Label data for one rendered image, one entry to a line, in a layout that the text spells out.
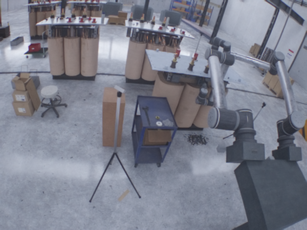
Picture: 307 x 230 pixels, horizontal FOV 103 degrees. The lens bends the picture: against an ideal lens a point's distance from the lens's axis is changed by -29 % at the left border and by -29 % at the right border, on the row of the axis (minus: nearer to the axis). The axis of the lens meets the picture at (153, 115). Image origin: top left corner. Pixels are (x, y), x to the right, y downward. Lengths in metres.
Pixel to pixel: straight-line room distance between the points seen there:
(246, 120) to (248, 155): 0.34
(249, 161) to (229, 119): 0.43
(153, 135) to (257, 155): 1.19
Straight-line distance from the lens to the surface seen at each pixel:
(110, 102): 2.23
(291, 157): 2.05
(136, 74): 4.23
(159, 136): 2.08
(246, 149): 1.55
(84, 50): 4.04
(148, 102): 2.40
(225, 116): 1.56
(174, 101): 2.75
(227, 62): 2.19
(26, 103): 3.53
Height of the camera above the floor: 2.27
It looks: 39 degrees down
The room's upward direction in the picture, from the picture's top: 15 degrees clockwise
